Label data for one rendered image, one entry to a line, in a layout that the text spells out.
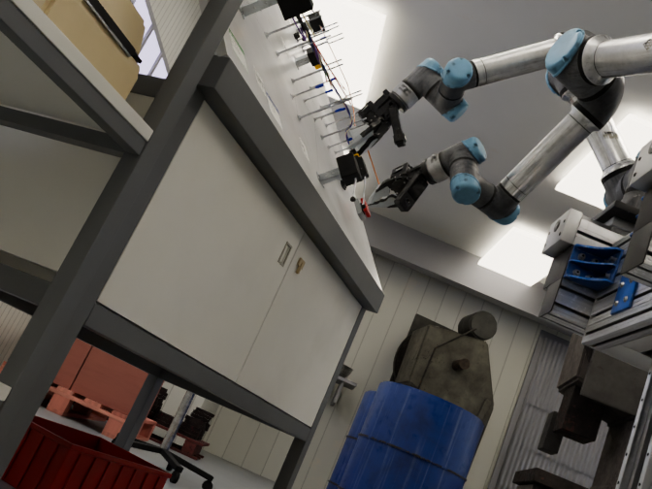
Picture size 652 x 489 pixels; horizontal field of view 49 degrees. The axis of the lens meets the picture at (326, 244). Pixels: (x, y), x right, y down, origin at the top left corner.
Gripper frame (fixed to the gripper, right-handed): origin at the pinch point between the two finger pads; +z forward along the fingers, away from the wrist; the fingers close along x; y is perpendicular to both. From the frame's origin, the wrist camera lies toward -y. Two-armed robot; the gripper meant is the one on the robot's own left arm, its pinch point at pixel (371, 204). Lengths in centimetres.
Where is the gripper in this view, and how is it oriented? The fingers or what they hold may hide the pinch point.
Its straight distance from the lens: 206.5
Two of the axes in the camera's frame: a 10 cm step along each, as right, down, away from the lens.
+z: -7.9, 3.7, 4.8
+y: 1.9, -6.1, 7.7
